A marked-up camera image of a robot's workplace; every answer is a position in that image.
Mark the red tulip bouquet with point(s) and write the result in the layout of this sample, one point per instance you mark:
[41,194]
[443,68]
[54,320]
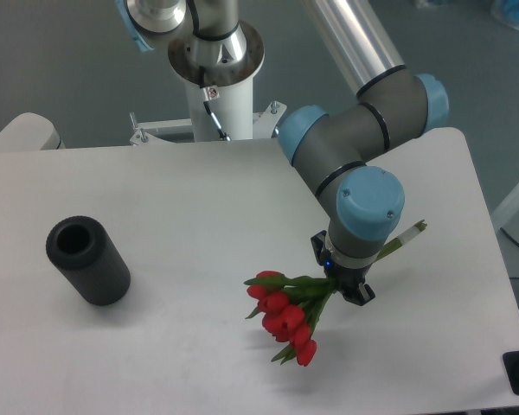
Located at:
[291,309]

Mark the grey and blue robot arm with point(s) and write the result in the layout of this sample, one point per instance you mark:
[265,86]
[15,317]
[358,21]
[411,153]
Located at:
[332,154]

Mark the blue plastic bag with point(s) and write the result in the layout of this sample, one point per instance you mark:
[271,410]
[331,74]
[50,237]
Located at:
[506,12]

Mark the white rounded side table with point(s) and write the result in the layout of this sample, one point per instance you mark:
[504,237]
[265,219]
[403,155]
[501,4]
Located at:
[29,132]

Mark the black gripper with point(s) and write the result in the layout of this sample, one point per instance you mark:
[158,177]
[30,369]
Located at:
[350,274]

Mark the black ribbed cylindrical vase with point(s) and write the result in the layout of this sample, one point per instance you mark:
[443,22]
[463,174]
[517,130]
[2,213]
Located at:
[81,249]

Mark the white furniture at right edge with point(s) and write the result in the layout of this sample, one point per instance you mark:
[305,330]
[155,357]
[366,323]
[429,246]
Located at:
[506,209]

